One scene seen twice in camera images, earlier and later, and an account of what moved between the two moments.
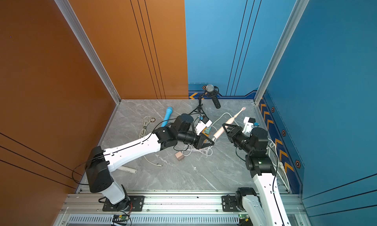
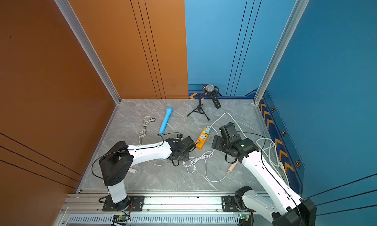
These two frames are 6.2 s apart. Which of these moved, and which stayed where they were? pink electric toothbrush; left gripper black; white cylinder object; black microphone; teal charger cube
Moved: left gripper black; pink electric toothbrush
Stayed: teal charger cube; black microphone; white cylinder object
